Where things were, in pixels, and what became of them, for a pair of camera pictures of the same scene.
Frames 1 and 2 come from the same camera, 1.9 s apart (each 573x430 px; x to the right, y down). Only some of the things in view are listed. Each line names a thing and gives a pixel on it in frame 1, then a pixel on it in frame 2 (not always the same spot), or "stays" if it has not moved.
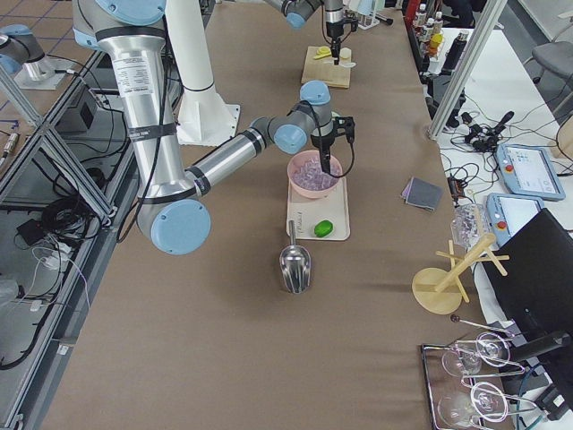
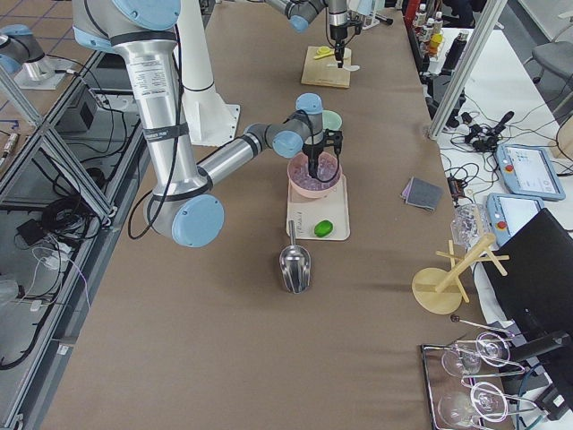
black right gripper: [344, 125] to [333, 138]
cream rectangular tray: [308, 211] stays
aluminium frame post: [467, 65] stays
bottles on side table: [429, 30] stays
